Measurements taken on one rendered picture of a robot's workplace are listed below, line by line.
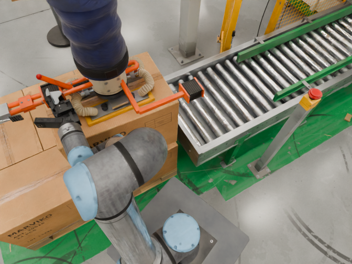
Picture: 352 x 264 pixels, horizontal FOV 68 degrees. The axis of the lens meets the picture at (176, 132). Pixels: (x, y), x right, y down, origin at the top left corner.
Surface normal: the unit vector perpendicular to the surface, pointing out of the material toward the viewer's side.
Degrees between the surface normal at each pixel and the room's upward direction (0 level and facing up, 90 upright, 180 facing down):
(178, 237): 8
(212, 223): 0
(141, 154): 30
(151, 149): 40
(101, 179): 20
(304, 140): 0
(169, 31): 0
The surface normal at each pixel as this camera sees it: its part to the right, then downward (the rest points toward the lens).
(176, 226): 0.10, -0.60
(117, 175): 0.36, -0.07
